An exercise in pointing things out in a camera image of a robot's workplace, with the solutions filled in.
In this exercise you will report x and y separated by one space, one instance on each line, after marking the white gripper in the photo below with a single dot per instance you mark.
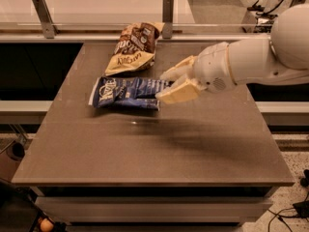
210 67

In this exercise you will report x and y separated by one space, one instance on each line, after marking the blue rxbar blueberry wrapper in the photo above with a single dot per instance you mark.
148 88

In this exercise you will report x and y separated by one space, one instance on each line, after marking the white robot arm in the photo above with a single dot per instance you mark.
278 58

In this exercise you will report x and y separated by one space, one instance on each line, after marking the brown chip bag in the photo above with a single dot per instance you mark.
135 49

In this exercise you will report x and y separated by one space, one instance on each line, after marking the blue kettle chip bag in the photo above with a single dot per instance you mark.
111 91

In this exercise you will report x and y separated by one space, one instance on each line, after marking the dark round bin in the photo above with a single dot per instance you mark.
16 151

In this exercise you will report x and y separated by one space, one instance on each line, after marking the orange ball on floor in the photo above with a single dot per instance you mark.
46 225

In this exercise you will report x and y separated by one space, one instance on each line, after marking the middle metal rail bracket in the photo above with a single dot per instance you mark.
167 18

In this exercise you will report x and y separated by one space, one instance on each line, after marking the metal rail bracket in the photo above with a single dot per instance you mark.
49 30
297 2
167 18

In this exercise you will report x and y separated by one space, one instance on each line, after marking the background robot base with cables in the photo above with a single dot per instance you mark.
259 18

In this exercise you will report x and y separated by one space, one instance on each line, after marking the right metal rail bracket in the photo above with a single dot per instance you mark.
297 2

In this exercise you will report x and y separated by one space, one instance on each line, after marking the left metal rail bracket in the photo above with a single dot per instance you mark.
49 30

